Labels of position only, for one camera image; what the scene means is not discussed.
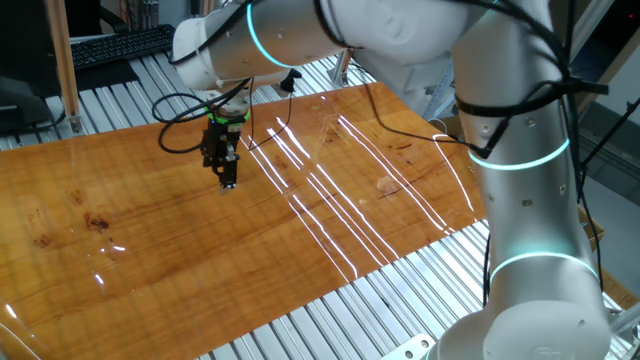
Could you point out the grey metal rack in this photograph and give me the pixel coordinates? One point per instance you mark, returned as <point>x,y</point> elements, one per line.
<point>440,97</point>

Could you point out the glossy wood-grain mat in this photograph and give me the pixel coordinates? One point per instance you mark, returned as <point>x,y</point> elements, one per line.
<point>150,225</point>

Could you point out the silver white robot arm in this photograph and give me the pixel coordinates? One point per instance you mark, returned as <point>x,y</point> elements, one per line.
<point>525,200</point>

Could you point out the black tripod leg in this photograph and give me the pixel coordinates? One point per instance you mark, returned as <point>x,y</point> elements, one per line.
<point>611,132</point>

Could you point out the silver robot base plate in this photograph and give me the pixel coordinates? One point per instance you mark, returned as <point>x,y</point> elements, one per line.
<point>410,350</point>

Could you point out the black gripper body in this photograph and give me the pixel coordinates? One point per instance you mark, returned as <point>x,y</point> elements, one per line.
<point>222,135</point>

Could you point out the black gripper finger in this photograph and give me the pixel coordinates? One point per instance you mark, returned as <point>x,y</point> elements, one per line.
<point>214,157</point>
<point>231,167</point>

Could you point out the wooden post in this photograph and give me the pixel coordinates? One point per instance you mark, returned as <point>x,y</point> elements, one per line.
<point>62,60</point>

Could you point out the black keyboard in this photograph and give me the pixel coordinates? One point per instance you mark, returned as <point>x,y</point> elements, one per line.
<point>120,45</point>

